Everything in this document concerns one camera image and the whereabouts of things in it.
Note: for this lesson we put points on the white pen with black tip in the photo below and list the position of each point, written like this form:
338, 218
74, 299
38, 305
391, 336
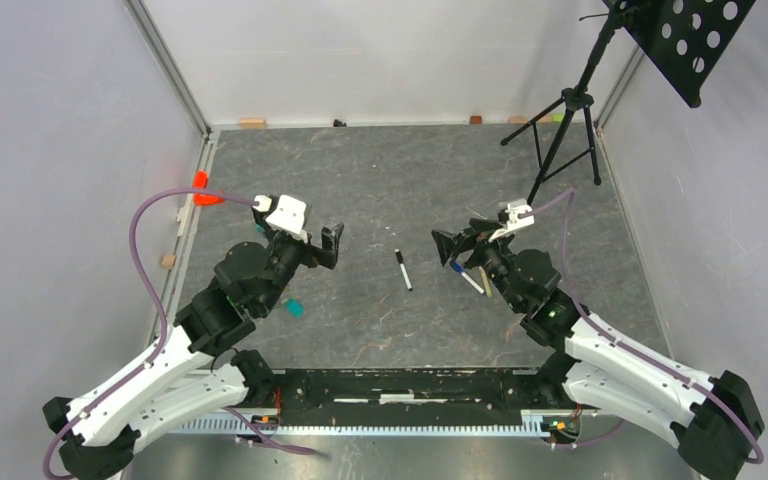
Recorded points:
406, 277

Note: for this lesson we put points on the wooden block at wall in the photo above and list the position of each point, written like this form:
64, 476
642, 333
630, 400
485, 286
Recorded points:
252, 123

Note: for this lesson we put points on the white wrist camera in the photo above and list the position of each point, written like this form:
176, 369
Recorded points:
282, 213
513, 216

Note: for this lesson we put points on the yellow highlighter pen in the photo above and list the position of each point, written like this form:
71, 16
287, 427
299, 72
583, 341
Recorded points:
486, 282

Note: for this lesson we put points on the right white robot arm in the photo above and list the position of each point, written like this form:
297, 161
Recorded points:
712, 421

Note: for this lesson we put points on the white cable duct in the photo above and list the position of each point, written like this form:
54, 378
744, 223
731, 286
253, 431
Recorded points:
227, 424

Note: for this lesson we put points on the red L-shaped block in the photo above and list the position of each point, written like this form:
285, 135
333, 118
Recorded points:
207, 200

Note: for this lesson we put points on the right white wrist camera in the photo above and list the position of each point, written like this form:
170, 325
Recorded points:
513, 216

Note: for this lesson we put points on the red block upright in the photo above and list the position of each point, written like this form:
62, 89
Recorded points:
200, 180

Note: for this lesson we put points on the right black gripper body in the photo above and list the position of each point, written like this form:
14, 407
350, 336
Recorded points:
495, 257

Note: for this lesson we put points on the small wooden block left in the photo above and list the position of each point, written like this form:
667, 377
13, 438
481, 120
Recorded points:
168, 261

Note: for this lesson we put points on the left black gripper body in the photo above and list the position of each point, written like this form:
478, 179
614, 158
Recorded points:
287, 255

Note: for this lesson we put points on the white pen with blue tip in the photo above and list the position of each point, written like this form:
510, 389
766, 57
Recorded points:
473, 283

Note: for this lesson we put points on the black music stand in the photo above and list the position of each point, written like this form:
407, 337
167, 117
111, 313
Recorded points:
683, 40

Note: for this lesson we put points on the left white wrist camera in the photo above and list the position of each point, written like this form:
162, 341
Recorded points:
282, 213

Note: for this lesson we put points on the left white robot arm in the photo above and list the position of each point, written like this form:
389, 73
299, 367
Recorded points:
195, 366

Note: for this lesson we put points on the teal block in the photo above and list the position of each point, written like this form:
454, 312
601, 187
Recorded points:
294, 307

